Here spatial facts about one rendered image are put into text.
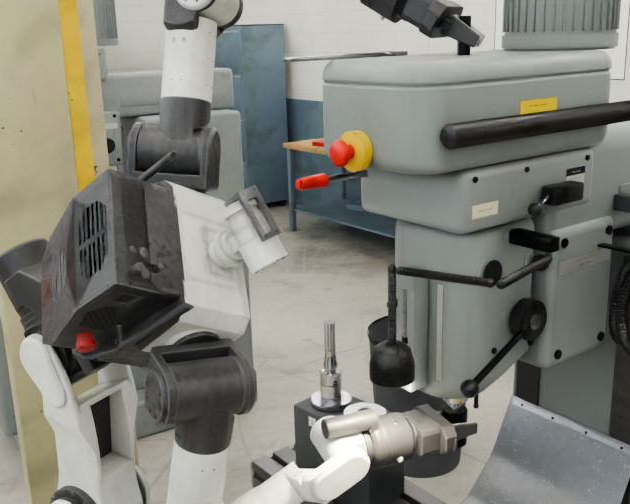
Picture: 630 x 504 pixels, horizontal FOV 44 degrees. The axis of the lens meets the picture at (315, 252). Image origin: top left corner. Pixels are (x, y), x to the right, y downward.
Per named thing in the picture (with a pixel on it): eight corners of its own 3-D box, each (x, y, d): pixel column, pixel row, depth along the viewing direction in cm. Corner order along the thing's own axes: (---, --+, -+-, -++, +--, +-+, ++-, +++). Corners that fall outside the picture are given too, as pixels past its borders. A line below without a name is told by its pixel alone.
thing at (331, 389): (341, 402, 171) (341, 379, 170) (320, 402, 171) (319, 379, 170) (342, 392, 176) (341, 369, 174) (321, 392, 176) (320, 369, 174)
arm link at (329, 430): (392, 476, 137) (332, 491, 133) (365, 441, 146) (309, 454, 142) (396, 422, 133) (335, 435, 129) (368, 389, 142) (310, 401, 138)
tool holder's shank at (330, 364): (337, 373, 170) (336, 325, 167) (322, 373, 170) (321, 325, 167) (338, 367, 173) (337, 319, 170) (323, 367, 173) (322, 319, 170)
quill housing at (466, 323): (464, 419, 129) (469, 232, 121) (380, 379, 145) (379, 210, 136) (537, 386, 140) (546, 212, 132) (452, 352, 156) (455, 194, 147)
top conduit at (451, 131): (457, 151, 106) (457, 125, 105) (434, 148, 109) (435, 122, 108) (641, 121, 132) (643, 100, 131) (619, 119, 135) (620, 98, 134)
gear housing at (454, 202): (463, 238, 117) (464, 172, 114) (357, 211, 136) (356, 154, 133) (595, 204, 137) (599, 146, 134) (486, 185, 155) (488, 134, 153)
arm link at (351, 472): (377, 470, 134) (312, 517, 132) (355, 440, 141) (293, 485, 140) (362, 446, 130) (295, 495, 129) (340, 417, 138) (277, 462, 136)
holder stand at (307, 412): (368, 517, 164) (368, 431, 159) (295, 479, 179) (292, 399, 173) (404, 493, 172) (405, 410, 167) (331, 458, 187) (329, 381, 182)
